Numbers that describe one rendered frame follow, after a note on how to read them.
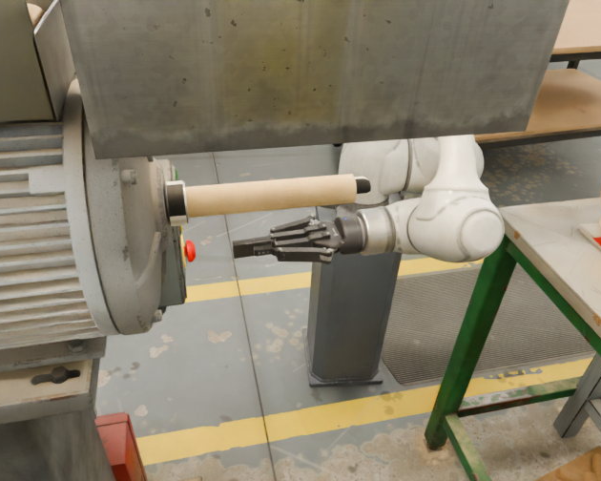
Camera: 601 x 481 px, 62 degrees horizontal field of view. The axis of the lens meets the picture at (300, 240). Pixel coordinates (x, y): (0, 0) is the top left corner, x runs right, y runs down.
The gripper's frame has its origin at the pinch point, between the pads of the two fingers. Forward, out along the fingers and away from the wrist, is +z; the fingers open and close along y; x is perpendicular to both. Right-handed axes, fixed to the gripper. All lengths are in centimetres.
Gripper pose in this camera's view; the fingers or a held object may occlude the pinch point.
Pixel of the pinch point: (252, 247)
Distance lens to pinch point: 91.9
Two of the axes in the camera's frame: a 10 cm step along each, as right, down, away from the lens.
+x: 0.2, -7.9, -6.1
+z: -9.7, 1.3, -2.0
